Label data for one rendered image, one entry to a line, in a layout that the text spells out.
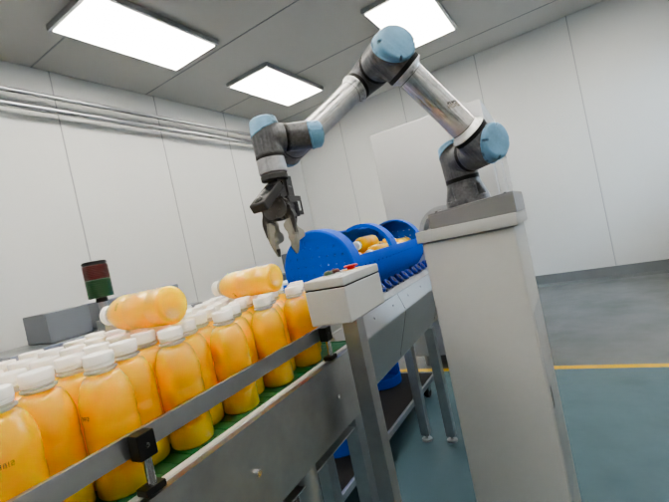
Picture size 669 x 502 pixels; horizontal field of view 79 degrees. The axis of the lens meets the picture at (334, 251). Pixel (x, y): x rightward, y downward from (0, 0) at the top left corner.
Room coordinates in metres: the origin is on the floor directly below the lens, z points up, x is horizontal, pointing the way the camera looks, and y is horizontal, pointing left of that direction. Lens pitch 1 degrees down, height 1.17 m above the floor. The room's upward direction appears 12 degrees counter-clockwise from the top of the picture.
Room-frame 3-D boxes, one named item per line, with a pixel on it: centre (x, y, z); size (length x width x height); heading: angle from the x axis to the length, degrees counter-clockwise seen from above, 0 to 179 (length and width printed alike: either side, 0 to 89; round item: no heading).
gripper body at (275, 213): (1.07, 0.11, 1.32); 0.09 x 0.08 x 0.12; 152
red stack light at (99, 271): (1.10, 0.65, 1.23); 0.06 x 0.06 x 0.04
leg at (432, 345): (2.16, -0.41, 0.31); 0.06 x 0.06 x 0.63; 62
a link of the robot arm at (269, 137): (1.07, 0.11, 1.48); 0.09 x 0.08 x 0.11; 111
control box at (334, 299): (0.95, -0.01, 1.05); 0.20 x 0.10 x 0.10; 152
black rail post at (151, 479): (0.53, 0.30, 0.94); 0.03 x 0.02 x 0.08; 152
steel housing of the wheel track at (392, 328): (2.19, -0.35, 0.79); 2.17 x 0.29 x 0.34; 152
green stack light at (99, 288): (1.10, 0.65, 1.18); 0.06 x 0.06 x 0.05
